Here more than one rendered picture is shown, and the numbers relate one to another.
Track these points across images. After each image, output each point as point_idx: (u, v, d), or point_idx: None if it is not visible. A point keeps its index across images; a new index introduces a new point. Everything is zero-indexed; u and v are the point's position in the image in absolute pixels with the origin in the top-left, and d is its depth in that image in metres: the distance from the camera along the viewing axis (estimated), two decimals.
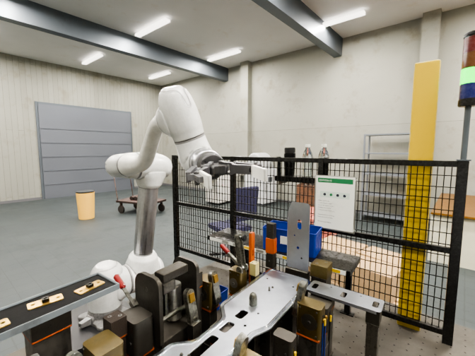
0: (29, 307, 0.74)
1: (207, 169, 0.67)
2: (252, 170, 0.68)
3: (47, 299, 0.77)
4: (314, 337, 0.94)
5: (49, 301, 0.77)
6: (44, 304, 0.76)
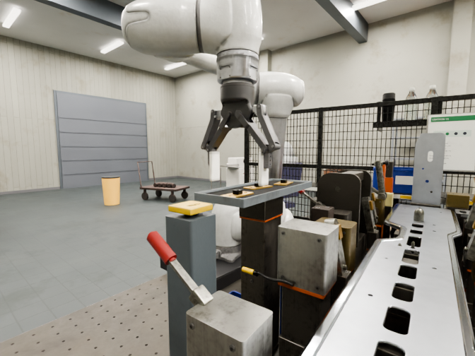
0: (250, 188, 0.69)
1: None
2: (213, 150, 0.64)
3: None
4: None
5: (262, 186, 0.72)
6: (261, 187, 0.71)
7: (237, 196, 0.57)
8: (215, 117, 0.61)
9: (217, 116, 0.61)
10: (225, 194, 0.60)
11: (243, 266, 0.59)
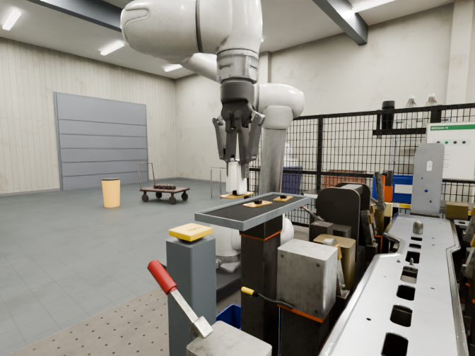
0: (250, 205, 0.70)
1: (243, 135, 0.59)
2: (232, 160, 0.60)
3: (261, 201, 0.73)
4: None
5: (262, 203, 0.73)
6: (261, 204, 0.72)
7: (237, 196, 0.57)
8: (219, 122, 0.60)
9: (220, 121, 0.61)
10: (225, 194, 0.60)
11: (243, 287, 0.59)
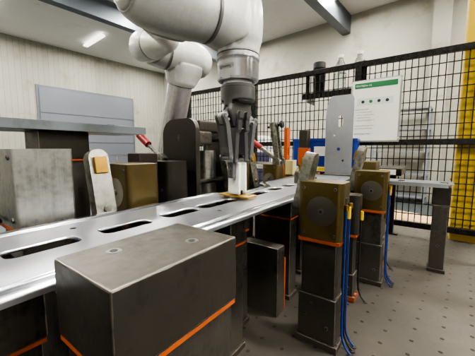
0: None
1: (237, 135, 0.58)
2: (240, 160, 0.61)
3: None
4: (377, 208, 0.78)
5: None
6: None
7: (223, 193, 0.61)
8: None
9: None
10: None
11: None
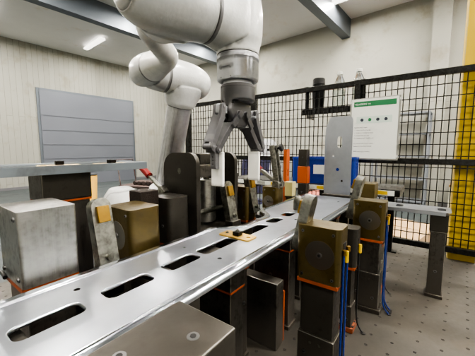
0: (39, 165, 0.59)
1: (230, 131, 0.56)
2: (254, 150, 0.65)
3: (61, 162, 0.62)
4: (376, 237, 0.79)
5: (63, 164, 0.62)
6: (57, 164, 0.61)
7: (223, 234, 0.62)
8: None
9: None
10: None
11: None
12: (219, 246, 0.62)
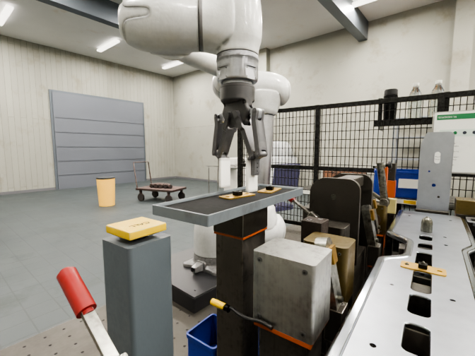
0: (227, 197, 0.57)
1: (248, 134, 0.58)
2: (223, 156, 0.63)
3: (241, 192, 0.60)
4: None
5: (242, 195, 0.60)
6: (240, 196, 0.59)
7: (408, 267, 0.60)
8: (219, 120, 0.62)
9: (220, 119, 0.62)
10: (411, 262, 0.63)
11: (213, 299, 0.47)
12: None
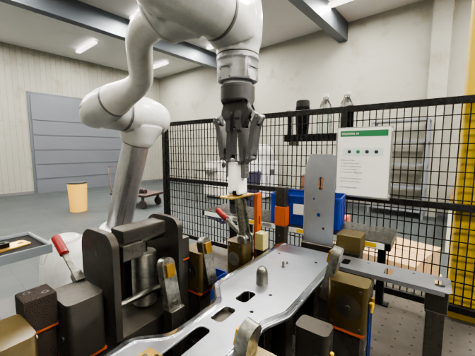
0: (229, 197, 0.57)
1: (243, 135, 0.59)
2: (232, 160, 0.60)
3: None
4: (355, 330, 0.62)
5: (242, 194, 0.60)
6: (241, 196, 0.59)
7: None
8: (220, 122, 0.61)
9: (220, 121, 0.61)
10: (155, 351, 0.47)
11: None
12: None
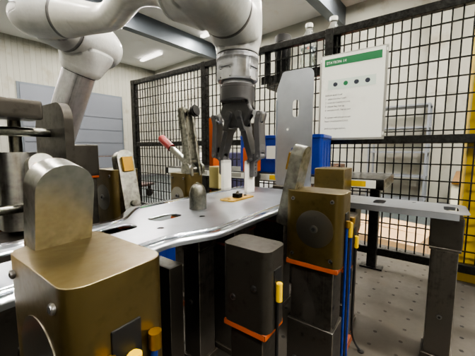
0: (230, 200, 0.57)
1: (247, 135, 0.59)
2: (224, 158, 0.62)
3: (241, 194, 0.60)
4: (326, 262, 0.41)
5: (242, 197, 0.61)
6: (241, 198, 0.59)
7: None
8: (218, 121, 0.61)
9: (218, 120, 0.61)
10: None
11: None
12: None
